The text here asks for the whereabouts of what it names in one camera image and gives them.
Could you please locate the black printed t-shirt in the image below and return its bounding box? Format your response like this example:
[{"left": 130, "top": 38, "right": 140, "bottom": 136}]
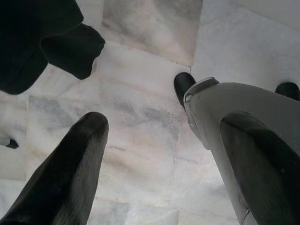
[{"left": 0, "top": 0, "right": 106, "bottom": 95}]

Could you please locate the black robot right foot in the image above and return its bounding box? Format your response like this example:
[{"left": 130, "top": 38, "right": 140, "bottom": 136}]
[{"left": 275, "top": 82, "right": 300, "bottom": 102}]

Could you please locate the silver metal clothes rack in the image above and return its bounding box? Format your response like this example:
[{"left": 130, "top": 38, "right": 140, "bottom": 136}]
[{"left": 0, "top": 136, "right": 19, "bottom": 149}]

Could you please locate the black robot foot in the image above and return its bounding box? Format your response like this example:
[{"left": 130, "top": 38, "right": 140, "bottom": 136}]
[
  {"left": 275, "top": 82, "right": 300, "bottom": 102},
  {"left": 173, "top": 72, "right": 196, "bottom": 109}
]

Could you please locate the black robot left foot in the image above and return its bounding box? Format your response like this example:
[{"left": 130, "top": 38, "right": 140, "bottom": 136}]
[{"left": 173, "top": 72, "right": 196, "bottom": 109}]

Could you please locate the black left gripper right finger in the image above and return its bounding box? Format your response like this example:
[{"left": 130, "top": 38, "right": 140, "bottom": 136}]
[{"left": 220, "top": 112, "right": 300, "bottom": 225}]

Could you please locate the grey robot left leg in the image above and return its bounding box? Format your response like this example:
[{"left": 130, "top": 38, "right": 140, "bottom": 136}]
[{"left": 183, "top": 76, "right": 300, "bottom": 225}]

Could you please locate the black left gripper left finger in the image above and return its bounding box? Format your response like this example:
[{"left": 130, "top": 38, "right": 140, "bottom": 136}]
[{"left": 0, "top": 112, "right": 109, "bottom": 225}]

